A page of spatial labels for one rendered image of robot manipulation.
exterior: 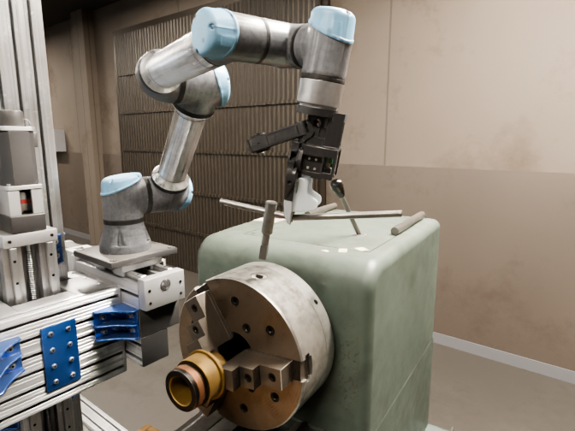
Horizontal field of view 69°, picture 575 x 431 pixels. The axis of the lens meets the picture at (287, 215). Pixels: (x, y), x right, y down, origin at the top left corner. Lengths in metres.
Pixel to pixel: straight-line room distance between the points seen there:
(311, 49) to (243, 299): 0.46
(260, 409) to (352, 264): 0.34
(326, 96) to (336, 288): 0.39
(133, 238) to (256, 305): 0.63
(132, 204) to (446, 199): 2.31
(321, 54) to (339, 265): 0.42
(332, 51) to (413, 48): 2.58
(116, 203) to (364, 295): 0.78
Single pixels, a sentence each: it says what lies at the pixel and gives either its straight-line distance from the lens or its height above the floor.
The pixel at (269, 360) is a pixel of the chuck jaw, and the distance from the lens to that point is 0.80.
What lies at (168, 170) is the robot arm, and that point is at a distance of 1.29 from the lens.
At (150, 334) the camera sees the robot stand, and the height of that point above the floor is 0.94.
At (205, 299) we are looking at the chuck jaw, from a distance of 0.84.
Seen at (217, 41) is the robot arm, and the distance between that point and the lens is 0.70.
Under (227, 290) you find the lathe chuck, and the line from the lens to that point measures 0.83.
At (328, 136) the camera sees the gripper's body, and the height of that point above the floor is 1.50.
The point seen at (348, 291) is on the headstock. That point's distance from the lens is 0.86.
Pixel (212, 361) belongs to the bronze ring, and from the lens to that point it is 0.79.
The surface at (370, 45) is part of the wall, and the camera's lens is 3.42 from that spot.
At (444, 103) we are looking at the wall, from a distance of 3.14.
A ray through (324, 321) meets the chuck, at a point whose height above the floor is 1.14.
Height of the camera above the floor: 1.50
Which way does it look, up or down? 10 degrees down
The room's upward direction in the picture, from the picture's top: straight up
